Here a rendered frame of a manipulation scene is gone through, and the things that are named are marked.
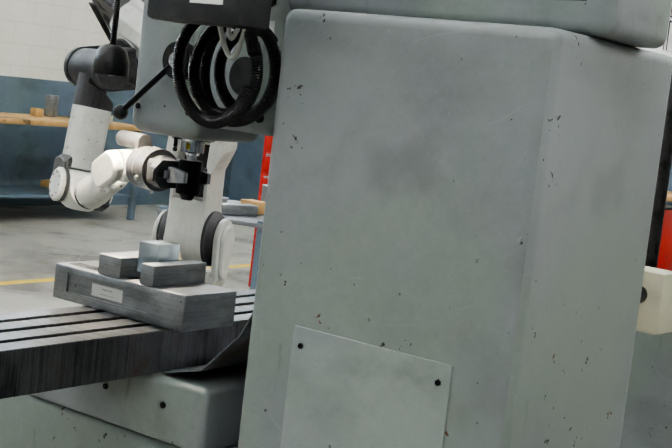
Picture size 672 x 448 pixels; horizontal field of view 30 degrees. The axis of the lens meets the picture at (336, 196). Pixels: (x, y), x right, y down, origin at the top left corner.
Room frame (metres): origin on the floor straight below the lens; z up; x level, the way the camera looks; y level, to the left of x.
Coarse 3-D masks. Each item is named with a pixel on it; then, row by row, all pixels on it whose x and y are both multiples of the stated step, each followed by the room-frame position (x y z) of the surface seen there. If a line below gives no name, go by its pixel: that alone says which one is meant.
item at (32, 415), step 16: (0, 400) 2.52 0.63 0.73; (16, 400) 2.49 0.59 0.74; (32, 400) 2.46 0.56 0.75; (0, 416) 2.51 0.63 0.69; (16, 416) 2.49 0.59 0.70; (32, 416) 2.46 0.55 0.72; (48, 416) 2.43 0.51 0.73; (64, 416) 2.41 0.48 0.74; (80, 416) 2.38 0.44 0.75; (0, 432) 2.51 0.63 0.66; (16, 432) 2.48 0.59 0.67; (32, 432) 2.46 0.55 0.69; (48, 432) 2.43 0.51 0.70; (64, 432) 2.40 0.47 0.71; (80, 432) 2.38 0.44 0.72; (96, 432) 2.35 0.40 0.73; (112, 432) 2.33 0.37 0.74; (128, 432) 2.31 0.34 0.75
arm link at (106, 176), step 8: (104, 152) 2.62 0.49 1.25; (112, 152) 2.60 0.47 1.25; (96, 160) 2.64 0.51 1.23; (104, 160) 2.62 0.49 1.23; (112, 160) 2.59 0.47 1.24; (120, 160) 2.60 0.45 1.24; (96, 168) 2.65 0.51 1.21; (104, 168) 2.62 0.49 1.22; (112, 168) 2.59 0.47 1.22; (120, 168) 2.60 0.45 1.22; (96, 176) 2.65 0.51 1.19; (104, 176) 2.62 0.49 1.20; (112, 176) 2.60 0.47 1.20; (120, 176) 2.61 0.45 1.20; (96, 184) 2.65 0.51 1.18; (104, 184) 2.63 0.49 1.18; (112, 184) 2.64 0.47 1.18; (120, 184) 2.70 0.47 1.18; (104, 192) 2.68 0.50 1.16; (112, 192) 2.70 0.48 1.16
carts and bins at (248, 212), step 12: (264, 192) 5.87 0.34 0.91; (228, 204) 5.49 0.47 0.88; (240, 204) 5.55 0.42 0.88; (252, 204) 5.63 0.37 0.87; (264, 204) 5.66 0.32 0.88; (228, 216) 5.43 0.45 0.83; (240, 216) 5.49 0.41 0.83; (252, 216) 5.55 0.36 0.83; (252, 276) 5.31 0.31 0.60; (252, 288) 5.31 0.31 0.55
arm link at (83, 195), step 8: (72, 176) 2.80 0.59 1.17; (80, 176) 2.82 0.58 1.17; (88, 176) 2.75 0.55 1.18; (72, 184) 2.79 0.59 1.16; (80, 184) 2.76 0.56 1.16; (88, 184) 2.73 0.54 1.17; (72, 192) 2.79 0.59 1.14; (80, 192) 2.75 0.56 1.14; (88, 192) 2.74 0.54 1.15; (96, 192) 2.72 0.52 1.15; (64, 200) 2.81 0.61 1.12; (72, 200) 2.79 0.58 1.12; (80, 200) 2.76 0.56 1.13; (88, 200) 2.75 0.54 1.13; (96, 200) 2.74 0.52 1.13; (104, 200) 2.75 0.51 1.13; (72, 208) 2.81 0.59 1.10; (80, 208) 2.80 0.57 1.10; (88, 208) 2.78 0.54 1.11; (96, 208) 2.84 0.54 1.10; (104, 208) 2.84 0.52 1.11
